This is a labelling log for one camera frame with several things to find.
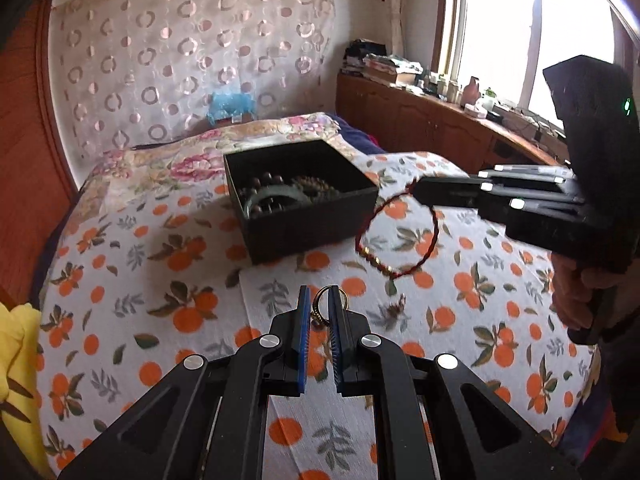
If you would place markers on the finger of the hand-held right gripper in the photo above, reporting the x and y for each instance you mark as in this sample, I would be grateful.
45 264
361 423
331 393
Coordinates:
525 171
450 192

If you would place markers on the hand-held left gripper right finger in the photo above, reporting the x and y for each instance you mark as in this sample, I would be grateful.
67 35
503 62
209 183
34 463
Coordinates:
336 355

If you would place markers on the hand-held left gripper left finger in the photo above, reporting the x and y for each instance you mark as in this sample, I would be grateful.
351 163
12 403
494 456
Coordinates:
301 350

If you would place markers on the black square box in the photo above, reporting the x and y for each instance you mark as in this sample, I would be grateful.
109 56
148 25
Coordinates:
300 235

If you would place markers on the pale jade bangle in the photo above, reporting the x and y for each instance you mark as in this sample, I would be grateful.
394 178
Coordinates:
280 192

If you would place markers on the person's right hand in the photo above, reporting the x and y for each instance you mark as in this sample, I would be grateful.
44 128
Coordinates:
570 290

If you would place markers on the long wooden cabinet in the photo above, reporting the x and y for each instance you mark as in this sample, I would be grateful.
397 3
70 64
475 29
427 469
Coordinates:
410 120

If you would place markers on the pink bottle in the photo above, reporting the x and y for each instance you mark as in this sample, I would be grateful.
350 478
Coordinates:
471 91

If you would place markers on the row of small bottles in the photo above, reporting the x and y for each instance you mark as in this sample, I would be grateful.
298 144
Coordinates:
445 85

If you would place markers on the dark purple bed sheet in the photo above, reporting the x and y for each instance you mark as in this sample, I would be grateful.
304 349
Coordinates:
357 135

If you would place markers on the stack of books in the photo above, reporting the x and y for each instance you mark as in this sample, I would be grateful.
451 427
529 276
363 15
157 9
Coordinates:
392 67

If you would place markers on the wooden-framed window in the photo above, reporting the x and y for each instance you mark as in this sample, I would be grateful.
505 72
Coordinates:
500 35

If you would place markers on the orange-print cloth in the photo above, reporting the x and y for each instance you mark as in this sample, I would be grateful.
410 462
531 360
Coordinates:
165 280

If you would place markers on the pile of dark clothes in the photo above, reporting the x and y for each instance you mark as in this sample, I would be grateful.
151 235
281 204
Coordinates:
362 55

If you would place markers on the beige window curtain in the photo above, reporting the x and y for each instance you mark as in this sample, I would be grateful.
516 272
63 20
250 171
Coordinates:
392 5

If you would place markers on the small cardboard box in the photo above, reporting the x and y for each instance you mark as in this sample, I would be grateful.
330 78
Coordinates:
235 119

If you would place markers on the floral blanket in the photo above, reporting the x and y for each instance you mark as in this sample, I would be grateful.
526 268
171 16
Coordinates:
165 165

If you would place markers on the blue plastic bag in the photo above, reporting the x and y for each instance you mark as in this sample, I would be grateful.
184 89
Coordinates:
231 105

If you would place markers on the yellow plush toy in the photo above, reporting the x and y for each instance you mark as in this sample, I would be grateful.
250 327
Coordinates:
20 385

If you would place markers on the circle-patterned sheer curtain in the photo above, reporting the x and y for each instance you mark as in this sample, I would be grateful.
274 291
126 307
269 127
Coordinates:
190 45

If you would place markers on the wooden slatted wardrobe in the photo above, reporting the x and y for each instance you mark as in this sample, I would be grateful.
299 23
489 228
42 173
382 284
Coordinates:
30 160

